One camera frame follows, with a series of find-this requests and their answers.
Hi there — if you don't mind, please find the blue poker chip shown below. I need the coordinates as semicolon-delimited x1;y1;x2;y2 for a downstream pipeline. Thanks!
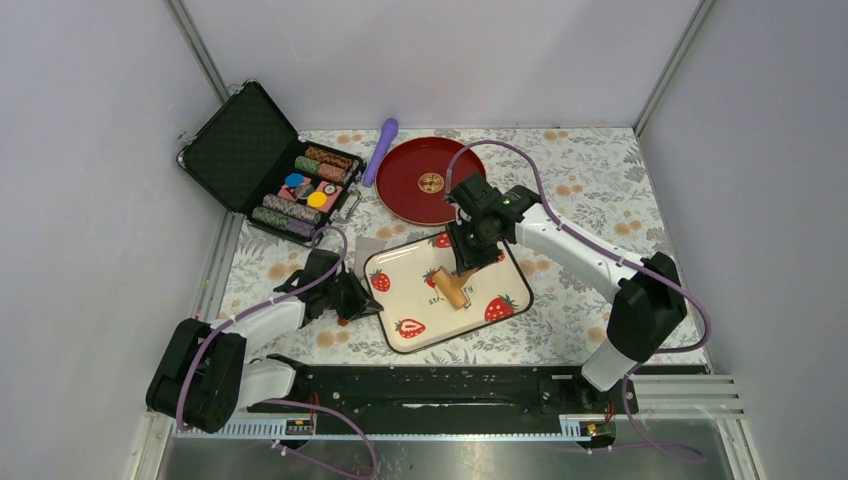
284;173;305;188

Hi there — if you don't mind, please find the metal spatula orange handle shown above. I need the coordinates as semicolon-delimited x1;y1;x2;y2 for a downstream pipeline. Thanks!
338;236;386;326

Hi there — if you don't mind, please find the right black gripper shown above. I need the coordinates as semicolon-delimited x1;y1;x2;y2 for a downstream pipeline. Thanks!
446;216;502;278

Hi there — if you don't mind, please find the purple cable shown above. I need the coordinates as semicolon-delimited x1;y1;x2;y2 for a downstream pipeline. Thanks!
174;226;380;480
445;139;713;465

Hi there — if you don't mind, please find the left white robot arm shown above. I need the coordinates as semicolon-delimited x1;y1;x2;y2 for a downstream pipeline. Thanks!
145;249;383;433

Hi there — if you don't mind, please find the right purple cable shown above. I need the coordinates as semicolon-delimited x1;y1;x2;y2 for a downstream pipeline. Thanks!
445;139;713;465

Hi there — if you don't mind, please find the black poker chip case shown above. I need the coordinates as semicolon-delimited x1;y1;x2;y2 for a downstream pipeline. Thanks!
176;79;365;244

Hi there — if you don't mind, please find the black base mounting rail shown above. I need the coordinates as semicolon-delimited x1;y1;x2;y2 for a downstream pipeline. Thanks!
235;362;709;437

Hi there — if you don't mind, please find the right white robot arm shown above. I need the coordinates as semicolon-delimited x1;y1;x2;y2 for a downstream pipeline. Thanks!
445;174;688;412

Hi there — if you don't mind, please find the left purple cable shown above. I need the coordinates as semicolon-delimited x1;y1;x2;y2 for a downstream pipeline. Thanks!
174;226;380;480

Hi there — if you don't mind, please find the yellow poker chip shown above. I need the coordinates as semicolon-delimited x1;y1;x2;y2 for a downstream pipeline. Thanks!
307;191;328;210

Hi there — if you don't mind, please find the purple silicone handle tool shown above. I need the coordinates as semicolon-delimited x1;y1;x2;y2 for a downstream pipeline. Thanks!
362;118;399;188

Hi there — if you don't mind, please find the round red lacquer plate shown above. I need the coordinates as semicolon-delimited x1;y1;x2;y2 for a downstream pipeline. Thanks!
375;137;463;226

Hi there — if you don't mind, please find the wooden dough roller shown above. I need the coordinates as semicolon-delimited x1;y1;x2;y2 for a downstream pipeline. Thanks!
431;269;475;309

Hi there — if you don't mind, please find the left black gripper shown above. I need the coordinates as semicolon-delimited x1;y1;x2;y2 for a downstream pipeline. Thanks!
323;268;382;322

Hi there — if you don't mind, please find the strawberry pattern white tray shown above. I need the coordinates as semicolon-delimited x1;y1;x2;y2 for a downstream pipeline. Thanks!
363;233;534;354

